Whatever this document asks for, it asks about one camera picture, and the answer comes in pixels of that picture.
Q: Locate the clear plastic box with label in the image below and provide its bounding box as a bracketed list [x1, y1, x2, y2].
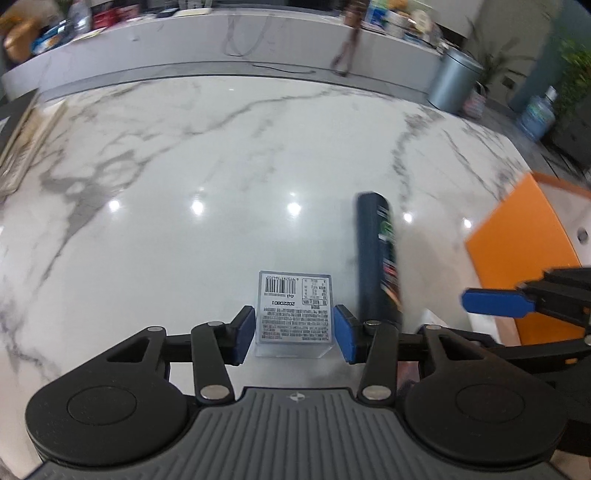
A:
[256, 271, 334, 359]

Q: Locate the dark blue spray can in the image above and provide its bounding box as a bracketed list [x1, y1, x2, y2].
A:
[356, 192, 403, 330]

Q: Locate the orange storage box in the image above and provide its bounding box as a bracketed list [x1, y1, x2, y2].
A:
[465, 172, 590, 345]

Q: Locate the blue water jug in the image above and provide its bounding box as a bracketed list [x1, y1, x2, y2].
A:
[517, 86, 557, 142]

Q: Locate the grey metal trash bin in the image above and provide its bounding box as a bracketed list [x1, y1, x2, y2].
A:
[427, 48, 484, 114]

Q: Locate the potted green plant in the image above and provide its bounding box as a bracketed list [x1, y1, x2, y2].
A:
[465, 20, 535, 96]

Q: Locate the beige book under black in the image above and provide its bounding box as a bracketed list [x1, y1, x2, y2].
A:
[1, 100, 67, 199]

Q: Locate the clutter of toys on counter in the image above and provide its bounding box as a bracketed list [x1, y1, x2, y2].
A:
[363, 0, 443, 48]

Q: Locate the black hardcover book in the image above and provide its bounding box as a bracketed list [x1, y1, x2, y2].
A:
[0, 89, 38, 160]

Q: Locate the black cable on counter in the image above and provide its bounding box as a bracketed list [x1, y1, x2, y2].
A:
[221, 13, 320, 76]

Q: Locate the brown camera with strap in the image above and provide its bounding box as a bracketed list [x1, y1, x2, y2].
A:
[331, 0, 369, 77]

